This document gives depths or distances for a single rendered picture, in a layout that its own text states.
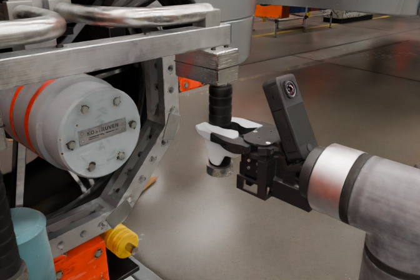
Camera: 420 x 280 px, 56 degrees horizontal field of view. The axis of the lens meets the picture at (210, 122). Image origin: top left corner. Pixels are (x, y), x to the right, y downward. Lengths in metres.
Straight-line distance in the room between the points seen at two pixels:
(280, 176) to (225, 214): 1.33
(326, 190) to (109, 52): 0.30
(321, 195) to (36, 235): 0.37
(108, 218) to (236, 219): 1.10
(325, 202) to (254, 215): 1.39
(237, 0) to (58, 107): 0.90
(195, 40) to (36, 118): 0.24
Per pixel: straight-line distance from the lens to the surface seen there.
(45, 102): 0.56
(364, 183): 0.48
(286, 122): 0.52
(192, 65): 0.60
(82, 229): 0.80
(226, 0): 1.29
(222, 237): 1.74
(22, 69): 0.44
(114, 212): 0.82
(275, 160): 0.56
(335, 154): 0.50
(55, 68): 0.45
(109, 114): 0.56
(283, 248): 1.71
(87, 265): 0.83
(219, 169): 0.63
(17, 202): 0.83
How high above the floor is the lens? 1.06
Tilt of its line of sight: 21 degrees down
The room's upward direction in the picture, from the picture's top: straight up
